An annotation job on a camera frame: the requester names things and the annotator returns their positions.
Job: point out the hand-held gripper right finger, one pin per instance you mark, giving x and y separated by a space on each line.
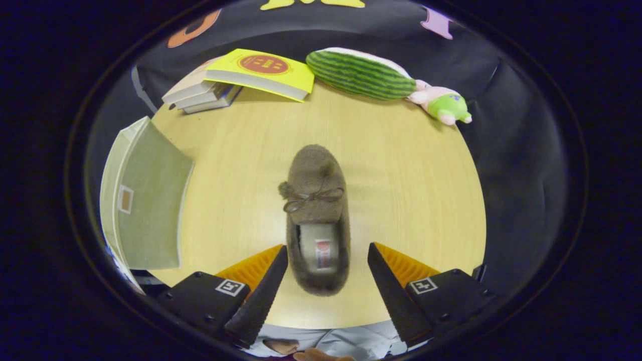
396 301

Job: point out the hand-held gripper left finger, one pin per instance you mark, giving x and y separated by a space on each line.
261 301

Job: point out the brown fuzzy shoe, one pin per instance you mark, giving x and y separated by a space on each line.
313 175

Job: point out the cream fabric storage box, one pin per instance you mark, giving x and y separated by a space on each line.
150 200

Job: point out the person's light grey trousers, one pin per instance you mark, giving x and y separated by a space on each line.
351 338

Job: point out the pink and green plush toy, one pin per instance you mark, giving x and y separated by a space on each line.
444 105

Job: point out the thin white book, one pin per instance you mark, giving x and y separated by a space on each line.
200 98

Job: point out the cream paperback book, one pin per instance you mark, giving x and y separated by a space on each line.
188 87

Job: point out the watermelon slice plush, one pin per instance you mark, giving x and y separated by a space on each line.
361 75

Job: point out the yellow book with red seal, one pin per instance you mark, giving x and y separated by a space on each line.
266 70

